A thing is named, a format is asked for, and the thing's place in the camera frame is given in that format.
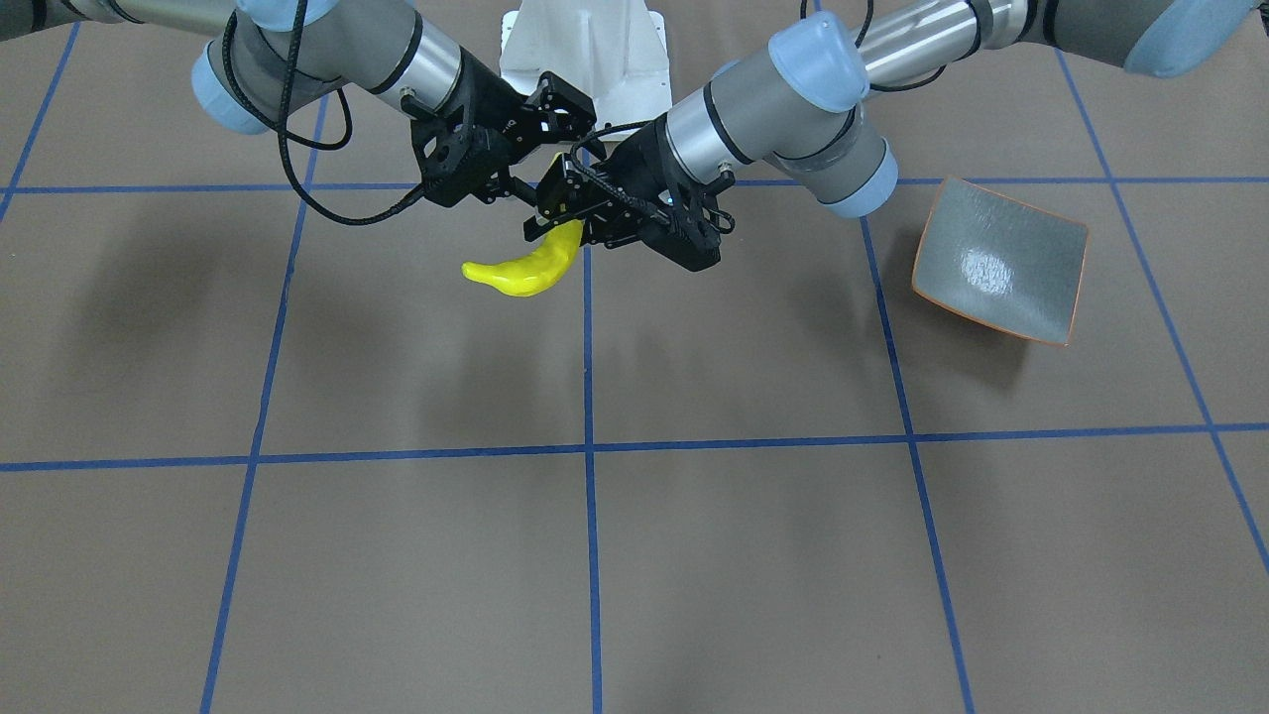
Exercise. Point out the small yellow banana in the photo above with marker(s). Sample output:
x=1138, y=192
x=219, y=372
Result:
x=538, y=271

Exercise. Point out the grey square plate orange rim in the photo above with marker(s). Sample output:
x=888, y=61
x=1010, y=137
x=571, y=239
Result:
x=1002, y=263

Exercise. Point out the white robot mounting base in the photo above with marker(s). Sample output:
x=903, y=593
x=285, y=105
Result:
x=616, y=52

